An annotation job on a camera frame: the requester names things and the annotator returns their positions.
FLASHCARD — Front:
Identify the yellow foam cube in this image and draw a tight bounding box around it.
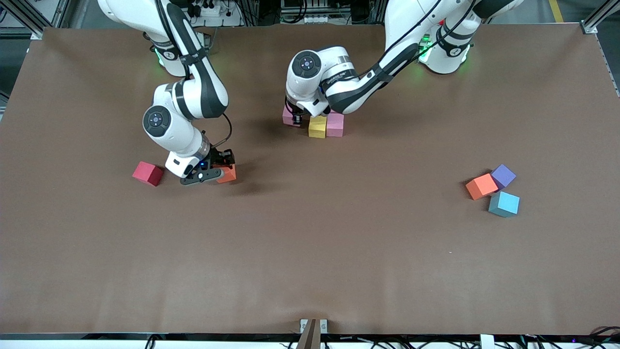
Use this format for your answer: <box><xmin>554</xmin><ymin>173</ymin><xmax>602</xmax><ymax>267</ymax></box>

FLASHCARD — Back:
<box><xmin>308</xmin><ymin>115</ymin><xmax>328</xmax><ymax>139</ymax></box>

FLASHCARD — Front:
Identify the blue foam cube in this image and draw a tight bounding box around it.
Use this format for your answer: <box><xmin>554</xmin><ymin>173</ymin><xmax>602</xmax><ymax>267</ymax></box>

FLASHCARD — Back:
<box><xmin>488</xmin><ymin>191</ymin><xmax>520</xmax><ymax>218</ymax></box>

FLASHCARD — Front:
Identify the metal table edge bracket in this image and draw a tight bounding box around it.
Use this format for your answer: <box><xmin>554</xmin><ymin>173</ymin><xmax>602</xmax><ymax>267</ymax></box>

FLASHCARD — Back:
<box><xmin>300</xmin><ymin>318</ymin><xmax>328</xmax><ymax>334</ymax></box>

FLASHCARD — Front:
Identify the red foam cube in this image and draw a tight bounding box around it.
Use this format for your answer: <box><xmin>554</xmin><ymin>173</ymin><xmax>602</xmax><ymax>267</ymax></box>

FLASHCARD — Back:
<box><xmin>132</xmin><ymin>161</ymin><xmax>164</xmax><ymax>187</ymax></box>

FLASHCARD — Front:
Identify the pink foam cube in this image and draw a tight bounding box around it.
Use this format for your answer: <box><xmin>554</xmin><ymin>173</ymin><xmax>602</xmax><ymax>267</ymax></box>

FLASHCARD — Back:
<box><xmin>326</xmin><ymin>112</ymin><xmax>345</xmax><ymax>138</ymax></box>
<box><xmin>282</xmin><ymin>105</ymin><xmax>304</xmax><ymax>128</ymax></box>

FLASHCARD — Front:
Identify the purple foam cube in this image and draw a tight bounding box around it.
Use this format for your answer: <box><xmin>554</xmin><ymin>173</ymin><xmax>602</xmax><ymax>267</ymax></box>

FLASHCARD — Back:
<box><xmin>490</xmin><ymin>164</ymin><xmax>517</xmax><ymax>190</ymax></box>

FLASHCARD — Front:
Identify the orange foam cube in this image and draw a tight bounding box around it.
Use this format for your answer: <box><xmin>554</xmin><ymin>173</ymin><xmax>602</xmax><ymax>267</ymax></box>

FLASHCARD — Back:
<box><xmin>216</xmin><ymin>163</ymin><xmax>237</xmax><ymax>184</ymax></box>
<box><xmin>465</xmin><ymin>173</ymin><xmax>499</xmax><ymax>201</ymax></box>

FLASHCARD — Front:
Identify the white power strip with plugs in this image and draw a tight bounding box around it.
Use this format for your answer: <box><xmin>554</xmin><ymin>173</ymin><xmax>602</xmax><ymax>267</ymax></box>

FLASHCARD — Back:
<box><xmin>186</xmin><ymin>0</ymin><xmax>243</xmax><ymax>27</ymax></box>

